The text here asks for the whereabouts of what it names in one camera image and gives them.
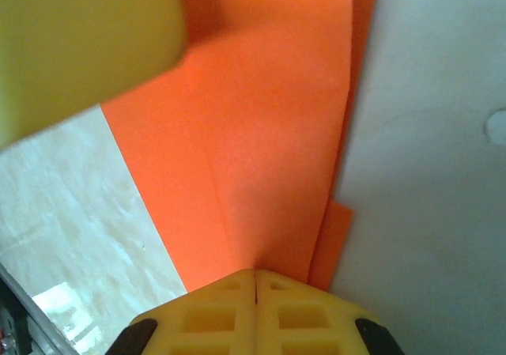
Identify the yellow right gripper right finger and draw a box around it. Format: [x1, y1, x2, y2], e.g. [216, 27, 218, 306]
[255, 268, 406, 355]

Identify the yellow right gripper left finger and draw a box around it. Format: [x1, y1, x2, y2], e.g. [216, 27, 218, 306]
[106, 267, 256, 355]

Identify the orange paper sheet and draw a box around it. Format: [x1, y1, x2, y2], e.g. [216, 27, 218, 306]
[100, 0, 383, 296]

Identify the long aluminium mounting rail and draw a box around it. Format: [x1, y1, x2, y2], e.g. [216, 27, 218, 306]
[0, 262, 64, 355]

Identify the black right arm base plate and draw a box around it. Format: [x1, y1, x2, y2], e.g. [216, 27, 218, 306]
[0, 283, 28, 355]

